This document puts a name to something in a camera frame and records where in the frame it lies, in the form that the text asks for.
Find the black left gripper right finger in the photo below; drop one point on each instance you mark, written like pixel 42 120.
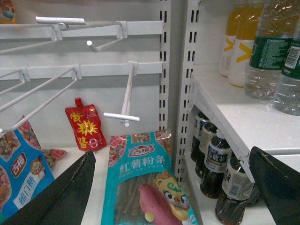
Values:
pixel 279 186

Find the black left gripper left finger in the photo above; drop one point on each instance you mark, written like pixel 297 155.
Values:
pixel 64 201

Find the water bottle green label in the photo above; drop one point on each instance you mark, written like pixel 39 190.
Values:
pixel 276 28

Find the oolong tea bottle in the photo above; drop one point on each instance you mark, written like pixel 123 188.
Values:
pixel 200 121
pixel 236 189
pixel 208 131
pixel 218 153

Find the white shelf board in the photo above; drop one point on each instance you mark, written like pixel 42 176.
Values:
pixel 245 122

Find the water bottle on shelf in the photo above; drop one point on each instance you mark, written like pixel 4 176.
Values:
pixel 287 95

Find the oolong tea bottle front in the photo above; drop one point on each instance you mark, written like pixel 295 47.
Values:
pixel 236 189

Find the blue sugar bag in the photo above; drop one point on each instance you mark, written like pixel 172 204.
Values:
pixel 25 168

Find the red sauce pouch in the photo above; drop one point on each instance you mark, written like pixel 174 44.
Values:
pixel 86 125

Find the teal sweet potato noodle bag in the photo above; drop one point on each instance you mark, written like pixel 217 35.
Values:
pixel 141 188

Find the oolong tea bottle rear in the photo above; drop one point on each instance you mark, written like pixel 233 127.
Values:
pixel 200 121

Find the white long peg hook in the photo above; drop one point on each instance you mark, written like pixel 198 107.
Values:
pixel 25 92

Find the white peg hook lower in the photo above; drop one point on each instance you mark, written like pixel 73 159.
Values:
pixel 124 117

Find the yellow vitamin drink bottle rear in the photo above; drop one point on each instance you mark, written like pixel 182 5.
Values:
pixel 229 38

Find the yellow vitamin drink bottle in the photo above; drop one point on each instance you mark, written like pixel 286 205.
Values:
pixel 229 38
pixel 243 45

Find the white upper crossbar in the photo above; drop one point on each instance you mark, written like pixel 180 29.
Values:
pixel 52 32

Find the white peg hook upper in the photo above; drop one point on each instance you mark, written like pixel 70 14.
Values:
pixel 102 44

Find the white slotted upright post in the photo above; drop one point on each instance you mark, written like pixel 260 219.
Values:
pixel 177 52

